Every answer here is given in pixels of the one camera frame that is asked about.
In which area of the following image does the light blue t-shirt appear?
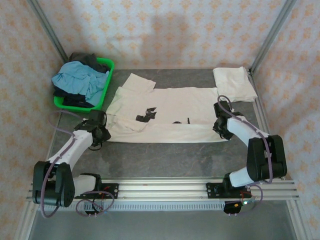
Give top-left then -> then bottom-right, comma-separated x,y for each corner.
51,61 -> 111,106

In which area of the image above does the short aluminium frame leg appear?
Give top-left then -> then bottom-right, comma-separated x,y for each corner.
13,199 -> 38,240
286,199 -> 314,240

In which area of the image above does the white t-shirt with black print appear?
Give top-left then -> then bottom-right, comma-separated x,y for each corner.
104,72 -> 229,144

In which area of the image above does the aluminium table side rail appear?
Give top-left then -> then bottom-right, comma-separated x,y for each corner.
246,68 -> 286,181

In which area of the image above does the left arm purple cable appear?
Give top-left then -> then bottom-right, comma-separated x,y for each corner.
39,109 -> 113,218

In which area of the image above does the folded white cloth stack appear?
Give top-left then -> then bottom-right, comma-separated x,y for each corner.
212,66 -> 258,103

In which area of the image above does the slotted grey cable duct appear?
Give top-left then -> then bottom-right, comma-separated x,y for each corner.
37,201 -> 226,212

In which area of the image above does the green plastic basket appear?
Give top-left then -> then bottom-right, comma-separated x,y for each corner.
53,57 -> 116,115

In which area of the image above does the grey metal sheet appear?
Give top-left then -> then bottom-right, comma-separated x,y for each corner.
28,210 -> 298,240

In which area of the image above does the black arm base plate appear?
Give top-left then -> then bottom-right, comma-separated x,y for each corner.
206,182 -> 251,200
73,183 -> 120,200

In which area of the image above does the wide aluminium mounting rail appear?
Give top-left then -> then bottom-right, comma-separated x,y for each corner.
26,177 -> 300,202

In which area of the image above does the slanted aluminium frame post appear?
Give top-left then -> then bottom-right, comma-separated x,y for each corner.
249,0 -> 299,75
26,0 -> 70,65

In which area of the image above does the dark navy t-shirt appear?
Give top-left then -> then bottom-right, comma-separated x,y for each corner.
52,87 -> 95,109

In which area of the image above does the black controller board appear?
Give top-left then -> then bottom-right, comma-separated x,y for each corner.
223,199 -> 256,216
84,199 -> 108,218

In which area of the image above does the dark grey t-shirt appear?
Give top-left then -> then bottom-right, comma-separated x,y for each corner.
68,52 -> 111,73

